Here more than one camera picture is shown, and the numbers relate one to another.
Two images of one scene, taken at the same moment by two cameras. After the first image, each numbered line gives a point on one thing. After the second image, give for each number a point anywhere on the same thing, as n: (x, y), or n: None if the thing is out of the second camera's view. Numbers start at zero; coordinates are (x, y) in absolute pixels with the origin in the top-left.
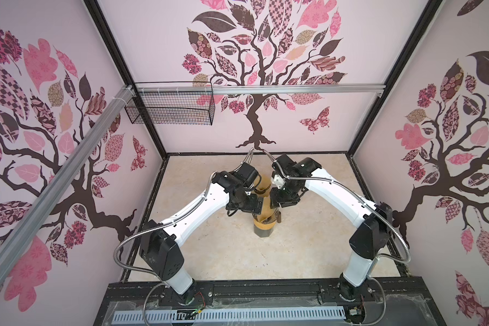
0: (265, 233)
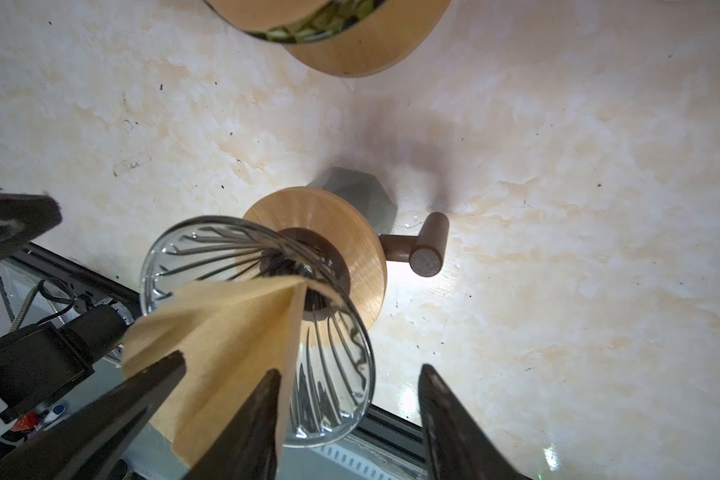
0: (424, 252)
